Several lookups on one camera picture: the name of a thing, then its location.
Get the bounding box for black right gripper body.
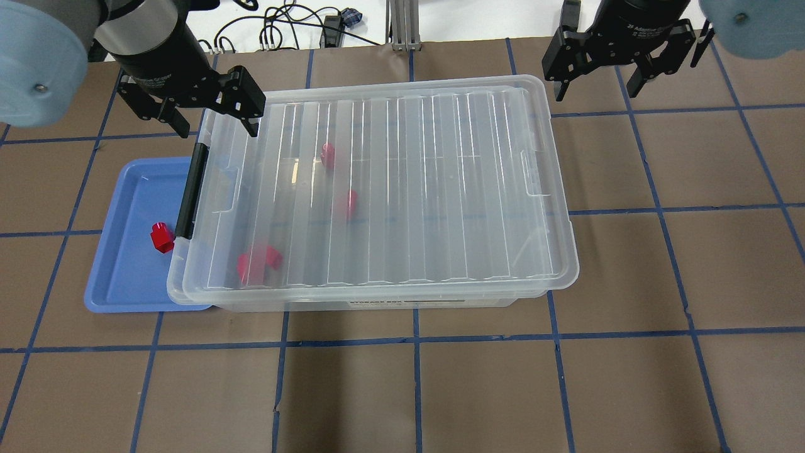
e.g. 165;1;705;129
583;1;682;66

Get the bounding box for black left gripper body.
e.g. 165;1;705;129
101;18;218;105

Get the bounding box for red block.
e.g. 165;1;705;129
150;223;175;254

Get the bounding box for clear plastic box lid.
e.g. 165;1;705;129
167;74;580;306

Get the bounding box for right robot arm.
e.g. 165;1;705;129
541;1;804;101

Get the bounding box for red block rear box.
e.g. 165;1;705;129
320;142;336;171

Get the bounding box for red block box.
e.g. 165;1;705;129
331;189;358;222
236;245;284;286
320;142;336;171

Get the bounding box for red block middle box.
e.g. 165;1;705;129
331;189;358;222

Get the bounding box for clear plastic storage box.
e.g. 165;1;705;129
173;85;554;313

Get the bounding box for red block front box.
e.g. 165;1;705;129
236;245;284;286

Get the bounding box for blue plastic tray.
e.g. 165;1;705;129
84;157;209;313

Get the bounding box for black cables on desk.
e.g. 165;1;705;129
198;0;381;52

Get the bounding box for black box latch handle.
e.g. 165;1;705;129
175;142;209;240

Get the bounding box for aluminium frame post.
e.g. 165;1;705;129
386;0;421;52

